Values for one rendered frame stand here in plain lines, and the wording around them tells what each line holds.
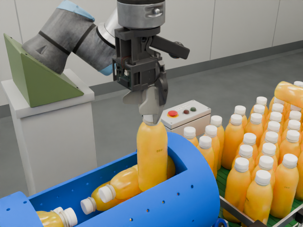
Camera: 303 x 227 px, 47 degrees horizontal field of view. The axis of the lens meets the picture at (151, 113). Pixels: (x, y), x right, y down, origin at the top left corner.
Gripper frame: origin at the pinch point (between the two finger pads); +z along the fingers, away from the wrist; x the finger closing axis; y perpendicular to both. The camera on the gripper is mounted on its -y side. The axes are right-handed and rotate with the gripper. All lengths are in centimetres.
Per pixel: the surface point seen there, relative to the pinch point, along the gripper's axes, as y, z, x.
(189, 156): -7.8, 12.4, 4.6
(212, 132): -34.3, 24.1, -12.3
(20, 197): 29.8, 11.2, -4.5
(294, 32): -439, 109, -227
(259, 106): -61, 24, -14
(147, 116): 1.6, -0.1, 0.8
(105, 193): 10.6, 20.9, -4.8
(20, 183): -1, 134, -168
